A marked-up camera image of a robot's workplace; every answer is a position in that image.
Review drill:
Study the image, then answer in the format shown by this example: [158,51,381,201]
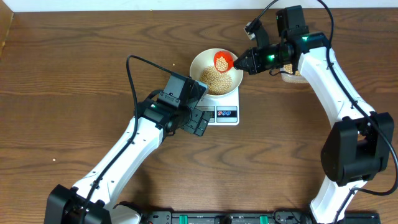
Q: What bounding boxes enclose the soybeans in container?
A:
[284,64,300,76]

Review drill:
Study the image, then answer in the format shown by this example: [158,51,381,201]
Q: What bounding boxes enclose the red measuring scoop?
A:
[213,50,234,73]

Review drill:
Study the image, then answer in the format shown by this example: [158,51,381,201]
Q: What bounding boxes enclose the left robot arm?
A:
[44,90,210,224]

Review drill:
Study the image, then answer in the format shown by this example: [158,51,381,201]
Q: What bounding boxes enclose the soybeans in bowl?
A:
[200,66,233,95]

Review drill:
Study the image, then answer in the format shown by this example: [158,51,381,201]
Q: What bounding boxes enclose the cardboard box side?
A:
[0,0,14,55]

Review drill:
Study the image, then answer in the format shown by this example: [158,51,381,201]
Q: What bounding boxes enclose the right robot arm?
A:
[234,6,397,223]

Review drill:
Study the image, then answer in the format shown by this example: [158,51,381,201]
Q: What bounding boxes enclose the cream bowl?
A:
[190,49,244,95]

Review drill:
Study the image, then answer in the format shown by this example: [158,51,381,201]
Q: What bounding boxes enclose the clear plastic container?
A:
[280,67,308,84]

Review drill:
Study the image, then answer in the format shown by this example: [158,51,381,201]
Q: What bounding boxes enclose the white digital kitchen scale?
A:
[197,89,239,126]

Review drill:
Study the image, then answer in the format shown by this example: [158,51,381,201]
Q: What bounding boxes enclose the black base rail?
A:
[136,211,381,224]

